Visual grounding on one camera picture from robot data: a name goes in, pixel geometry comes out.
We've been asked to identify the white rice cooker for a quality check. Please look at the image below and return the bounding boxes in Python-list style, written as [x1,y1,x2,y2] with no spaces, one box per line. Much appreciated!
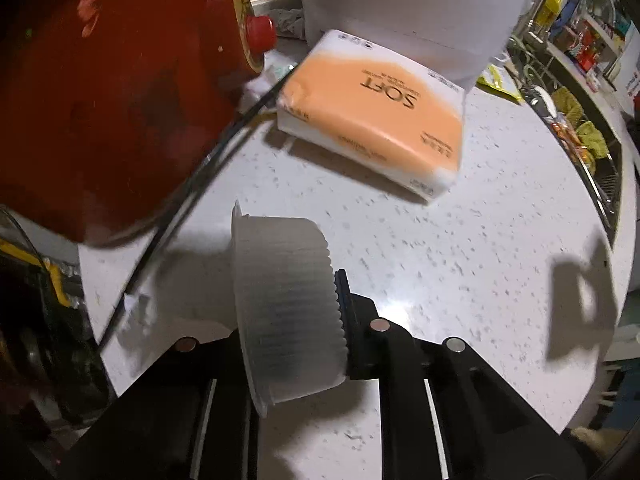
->
[298,0,537,92]

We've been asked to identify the yellow food packet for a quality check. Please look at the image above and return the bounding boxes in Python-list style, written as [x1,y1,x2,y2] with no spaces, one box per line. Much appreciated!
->
[475,66,524,105]

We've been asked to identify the grey rag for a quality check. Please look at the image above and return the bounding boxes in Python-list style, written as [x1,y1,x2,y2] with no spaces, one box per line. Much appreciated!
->
[272,7,306,39]

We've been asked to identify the orange snack bag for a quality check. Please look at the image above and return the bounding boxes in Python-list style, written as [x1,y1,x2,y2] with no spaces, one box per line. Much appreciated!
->
[552,121,582,147]

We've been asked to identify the steel dish drain rack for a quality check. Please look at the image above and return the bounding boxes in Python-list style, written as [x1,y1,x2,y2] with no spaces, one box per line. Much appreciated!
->
[520,60,622,243]

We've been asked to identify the row of colourful shelf goods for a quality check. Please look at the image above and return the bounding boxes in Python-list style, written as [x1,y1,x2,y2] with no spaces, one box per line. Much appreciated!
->
[547,0,640,101]

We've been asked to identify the clear ribbed plastic cup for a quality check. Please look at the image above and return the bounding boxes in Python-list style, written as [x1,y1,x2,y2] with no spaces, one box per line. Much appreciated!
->
[229,199,349,419]

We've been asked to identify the black power cable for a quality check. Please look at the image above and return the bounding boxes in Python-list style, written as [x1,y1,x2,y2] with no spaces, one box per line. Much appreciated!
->
[94,76,297,352]

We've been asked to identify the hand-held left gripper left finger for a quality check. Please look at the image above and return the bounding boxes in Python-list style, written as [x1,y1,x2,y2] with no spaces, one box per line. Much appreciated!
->
[62,332,261,480]

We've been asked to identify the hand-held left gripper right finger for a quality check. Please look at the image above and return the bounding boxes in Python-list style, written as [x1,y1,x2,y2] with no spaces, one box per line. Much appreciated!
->
[333,269,586,480]

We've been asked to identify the orange tissue pack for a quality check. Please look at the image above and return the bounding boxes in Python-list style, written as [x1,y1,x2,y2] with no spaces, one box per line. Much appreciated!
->
[275,28,466,204]

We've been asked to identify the red electric cooker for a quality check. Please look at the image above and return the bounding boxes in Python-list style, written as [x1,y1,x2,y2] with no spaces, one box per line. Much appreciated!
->
[0,0,279,249]

